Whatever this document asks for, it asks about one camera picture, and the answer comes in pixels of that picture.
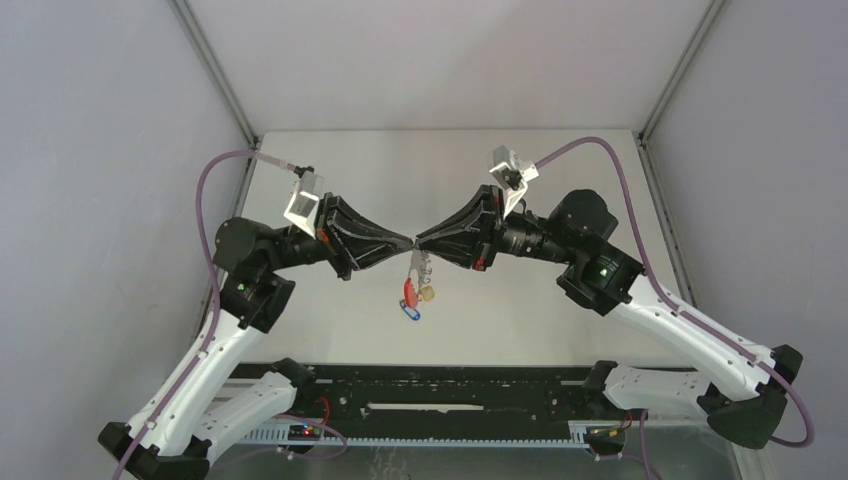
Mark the yellow key tag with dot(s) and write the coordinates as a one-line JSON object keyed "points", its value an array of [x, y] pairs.
{"points": [[427, 294]]}

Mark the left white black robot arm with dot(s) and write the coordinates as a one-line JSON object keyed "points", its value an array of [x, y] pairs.
{"points": [[177, 434]]}

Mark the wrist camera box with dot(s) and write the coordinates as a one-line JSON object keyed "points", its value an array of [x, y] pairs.
{"points": [[513, 176], [302, 207]]}

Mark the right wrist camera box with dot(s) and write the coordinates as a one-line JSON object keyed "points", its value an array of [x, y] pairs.
{"points": [[513, 176]]}

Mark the blue key tag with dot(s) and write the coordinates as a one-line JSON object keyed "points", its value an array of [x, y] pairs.
{"points": [[411, 312]]}

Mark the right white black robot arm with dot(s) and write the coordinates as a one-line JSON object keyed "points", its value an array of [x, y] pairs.
{"points": [[739, 388]]}

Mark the grey slotted cable duct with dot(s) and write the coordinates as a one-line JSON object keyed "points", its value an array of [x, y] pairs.
{"points": [[290, 434]]}

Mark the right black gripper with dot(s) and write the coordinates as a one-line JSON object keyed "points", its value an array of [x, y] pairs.
{"points": [[469, 235]]}

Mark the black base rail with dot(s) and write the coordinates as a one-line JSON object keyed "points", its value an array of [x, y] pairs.
{"points": [[484, 402]]}

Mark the metal key holder red handle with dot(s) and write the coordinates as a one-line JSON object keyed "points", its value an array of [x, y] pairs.
{"points": [[419, 275]]}

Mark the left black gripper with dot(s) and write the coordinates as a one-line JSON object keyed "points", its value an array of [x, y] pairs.
{"points": [[350, 240]]}

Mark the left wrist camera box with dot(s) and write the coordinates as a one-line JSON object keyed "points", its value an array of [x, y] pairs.
{"points": [[302, 207]]}

